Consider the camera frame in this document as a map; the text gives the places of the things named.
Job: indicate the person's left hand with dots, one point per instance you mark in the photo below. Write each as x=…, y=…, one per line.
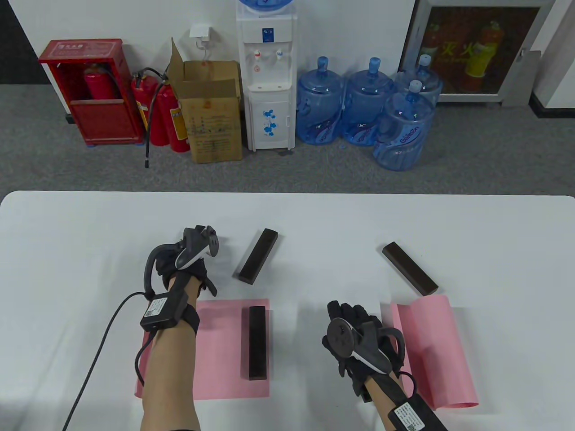
x=197, y=273

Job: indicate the person's right hand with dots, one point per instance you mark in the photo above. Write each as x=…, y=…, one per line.
x=355, y=314

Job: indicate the dark wooden paperweight bar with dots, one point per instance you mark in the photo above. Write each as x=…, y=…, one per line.
x=409, y=268
x=257, y=343
x=258, y=257

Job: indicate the pink paper sheet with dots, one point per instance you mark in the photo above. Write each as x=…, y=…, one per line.
x=220, y=359
x=440, y=350

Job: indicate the person's right forearm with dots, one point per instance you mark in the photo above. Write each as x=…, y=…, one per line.
x=382, y=399

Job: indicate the person's left forearm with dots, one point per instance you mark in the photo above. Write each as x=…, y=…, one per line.
x=170, y=381

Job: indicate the open cardboard box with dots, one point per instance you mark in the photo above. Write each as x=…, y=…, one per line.
x=211, y=125

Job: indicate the red fire extinguisher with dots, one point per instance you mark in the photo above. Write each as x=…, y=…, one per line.
x=101, y=85
x=173, y=121
x=143, y=107

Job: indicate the white water dispenser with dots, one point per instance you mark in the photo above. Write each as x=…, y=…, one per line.
x=269, y=112

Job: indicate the red fire extinguisher cabinet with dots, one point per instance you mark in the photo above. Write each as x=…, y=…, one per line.
x=103, y=121

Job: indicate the blue water jug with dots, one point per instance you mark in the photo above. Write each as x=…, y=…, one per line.
x=402, y=134
x=366, y=107
x=426, y=78
x=319, y=107

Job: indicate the blue dispenser water bottle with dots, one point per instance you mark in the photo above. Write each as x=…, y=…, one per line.
x=265, y=4

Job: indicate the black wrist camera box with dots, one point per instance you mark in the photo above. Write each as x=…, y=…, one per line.
x=164, y=312
x=413, y=415

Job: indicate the white wall outlet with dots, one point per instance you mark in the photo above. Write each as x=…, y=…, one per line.
x=200, y=33

